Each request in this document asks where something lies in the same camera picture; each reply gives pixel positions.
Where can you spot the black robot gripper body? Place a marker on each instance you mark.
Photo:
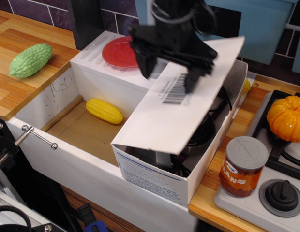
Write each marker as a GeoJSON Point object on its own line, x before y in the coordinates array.
{"type": "Point", "coordinates": [173, 37]}

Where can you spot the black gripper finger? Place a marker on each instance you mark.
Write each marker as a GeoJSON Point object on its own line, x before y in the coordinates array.
{"type": "Point", "coordinates": [192, 77]}
{"type": "Point", "coordinates": [146, 63]}

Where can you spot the white cardboard box with flap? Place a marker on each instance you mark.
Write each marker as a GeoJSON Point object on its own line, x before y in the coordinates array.
{"type": "Point", "coordinates": [166, 119]}

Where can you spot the red plate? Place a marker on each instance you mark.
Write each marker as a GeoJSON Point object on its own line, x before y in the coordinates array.
{"type": "Point", "coordinates": [119, 53]}

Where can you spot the yellow toy behind box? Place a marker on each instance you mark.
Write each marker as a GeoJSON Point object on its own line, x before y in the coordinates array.
{"type": "Point", "coordinates": [246, 86]}

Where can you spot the black 3D mouse puck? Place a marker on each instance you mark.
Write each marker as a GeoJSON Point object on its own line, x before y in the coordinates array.
{"type": "Point", "coordinates": [202, 137]}

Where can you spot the yellow toy corn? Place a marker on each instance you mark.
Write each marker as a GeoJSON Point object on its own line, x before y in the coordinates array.
{"type": "Point", "coordinates": [104, 111]}

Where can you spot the blue toy oven cabinet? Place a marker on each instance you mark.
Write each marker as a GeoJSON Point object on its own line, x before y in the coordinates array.
{"type": "Point", "coordinates": [260, 22]}

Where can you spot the grey bottle silver cap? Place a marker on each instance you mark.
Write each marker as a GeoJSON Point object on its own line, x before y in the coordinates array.
{"type": "Point", "coordinates": [155, 158]}

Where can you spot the orange toy pumpkin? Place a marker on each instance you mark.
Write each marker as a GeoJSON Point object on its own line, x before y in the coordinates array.
{"type": "Point", "coordinates": [284, 118]}

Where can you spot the orange beans can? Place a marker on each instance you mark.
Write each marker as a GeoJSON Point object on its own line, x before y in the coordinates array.
{"type": "Point", "coordinates": [245, 158]}

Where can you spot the green bitter gourd toy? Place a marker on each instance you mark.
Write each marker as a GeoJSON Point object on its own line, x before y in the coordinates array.
{"type": "Point", "coordinates": [31, 60]}

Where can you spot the black burner grate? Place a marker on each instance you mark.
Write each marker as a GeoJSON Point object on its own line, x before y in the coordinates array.
{"type": "Point", "coordinates": [281, 157]}

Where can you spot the black stove knob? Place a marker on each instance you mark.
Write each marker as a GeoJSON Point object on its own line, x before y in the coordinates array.
{"type": "Point", "coordinates": [280, 197]}

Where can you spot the black clamp body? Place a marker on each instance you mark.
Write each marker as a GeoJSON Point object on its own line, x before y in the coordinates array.
{"type": "Point", "coordinates": [7, 152]}

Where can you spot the metal clamp screw handle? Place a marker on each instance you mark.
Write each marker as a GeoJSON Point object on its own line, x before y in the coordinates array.
{"type": "Point", "coordinates": [27, 130]}

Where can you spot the blue clamp handle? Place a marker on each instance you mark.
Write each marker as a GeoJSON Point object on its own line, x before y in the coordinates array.
{"type": "Point", "coordinates": [89, 220]}

